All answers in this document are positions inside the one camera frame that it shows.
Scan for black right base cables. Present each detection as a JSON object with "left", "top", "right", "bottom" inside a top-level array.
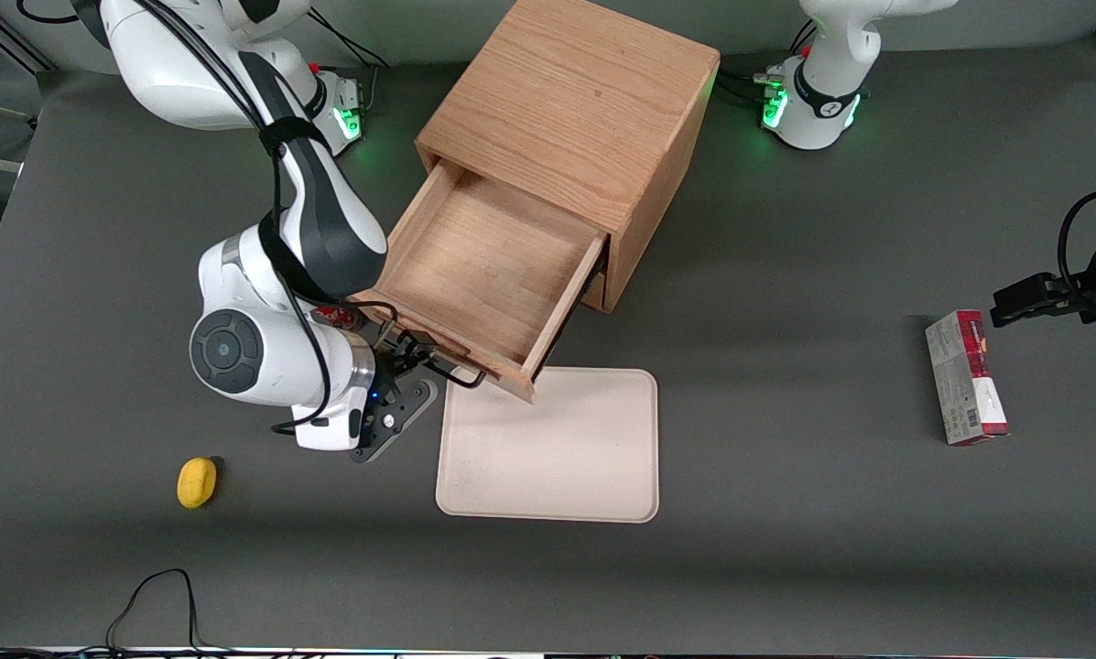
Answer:
[{"left": 308, "top": 9, "right": 391, "bottom": 118}]

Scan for yellow lemon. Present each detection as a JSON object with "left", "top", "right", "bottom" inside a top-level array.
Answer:
[{"left": 177, "top": 457, "right": 218, "bottom": 510}]

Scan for red and white carton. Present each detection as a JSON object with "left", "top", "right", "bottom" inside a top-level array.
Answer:
[{"left": 924, "top": 309, "right": 1011, "bottom": 447}]

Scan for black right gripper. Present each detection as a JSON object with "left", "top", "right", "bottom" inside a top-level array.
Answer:
[{"left": 350, "top": 330, "right": 440, "bottom": 464}]

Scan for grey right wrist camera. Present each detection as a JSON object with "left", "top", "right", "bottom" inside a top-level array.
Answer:
[{"left": 294, "top": 392, "right": 371, "bottom": 452}]

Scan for black looped floor cable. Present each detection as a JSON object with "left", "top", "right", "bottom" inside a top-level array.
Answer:
[{"left": 0, "top": 568, "right": 237, "bottom": 658}]

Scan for black base cables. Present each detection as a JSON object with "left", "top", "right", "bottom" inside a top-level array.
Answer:
[
  {"left": 718, "top": 18, "right": 819, "bottom": 109},
  {"left": 308, "top": 9, "right": 391, "bottom": 118}
]

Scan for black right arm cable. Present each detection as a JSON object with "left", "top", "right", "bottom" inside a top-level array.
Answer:
[{"left": 15, "top": 0, "right": 332, "bottom": 437}]

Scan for black left base cables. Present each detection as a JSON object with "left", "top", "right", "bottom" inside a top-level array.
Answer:
[{"left": 718, "top": 18, "right": 819, "bottom": 109}]

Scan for beige rectangular tray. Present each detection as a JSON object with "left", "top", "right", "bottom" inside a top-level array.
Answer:
[{"left": 435, "top": 366, "right": 660, "bottom": 524}]

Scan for wooden drawer cabinet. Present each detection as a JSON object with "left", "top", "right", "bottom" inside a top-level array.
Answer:
[{"left": 415, "top": 0, "right": 722, "bottom": 315}]

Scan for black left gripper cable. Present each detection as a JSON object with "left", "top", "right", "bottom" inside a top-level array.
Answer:
[{"left": 1057, "top": 189, "right": 1096, "bottom": 296}]

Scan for aluminium frame profile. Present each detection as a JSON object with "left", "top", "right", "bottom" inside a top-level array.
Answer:
[{"left": 0, "top": 0, "right": 56, "bottom": 74}]

